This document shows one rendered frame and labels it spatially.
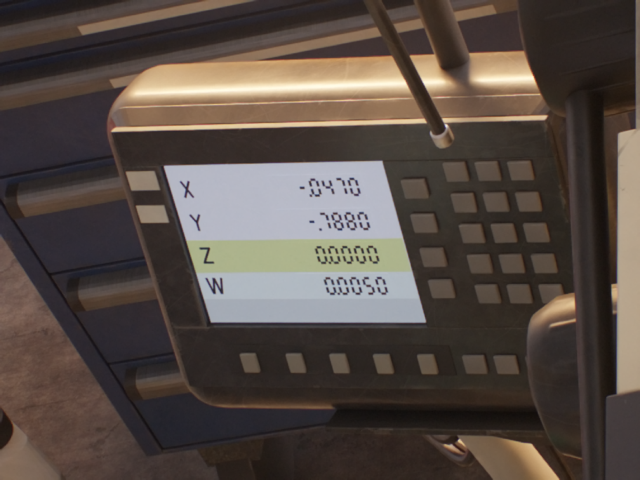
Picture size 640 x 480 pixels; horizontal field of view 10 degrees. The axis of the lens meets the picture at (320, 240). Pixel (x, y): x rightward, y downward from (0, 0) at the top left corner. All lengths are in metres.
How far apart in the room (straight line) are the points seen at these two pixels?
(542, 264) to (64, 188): 1.26
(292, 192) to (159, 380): 1.36
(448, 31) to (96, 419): 1.89
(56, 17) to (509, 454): 0.93
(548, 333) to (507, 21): 1.77
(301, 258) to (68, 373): 1.83
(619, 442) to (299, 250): 1.13
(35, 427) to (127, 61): 0.89
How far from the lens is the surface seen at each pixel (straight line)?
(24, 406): 4.09
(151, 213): 2.31
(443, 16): 2.18
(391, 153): 2.20
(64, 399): 4.07
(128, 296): 3.49
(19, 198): 3.42
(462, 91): 2.19
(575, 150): 1.39
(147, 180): 2.29
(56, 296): 3.55
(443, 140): 1.59
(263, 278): 2.30
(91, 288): 3.51
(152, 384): 3.60
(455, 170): 2.19
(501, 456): 2.44
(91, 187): 3.39
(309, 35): 3.20
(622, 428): 1.15
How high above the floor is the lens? 2.74
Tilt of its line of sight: 42 degrees down
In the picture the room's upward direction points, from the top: 30 degrees counter-clockwise
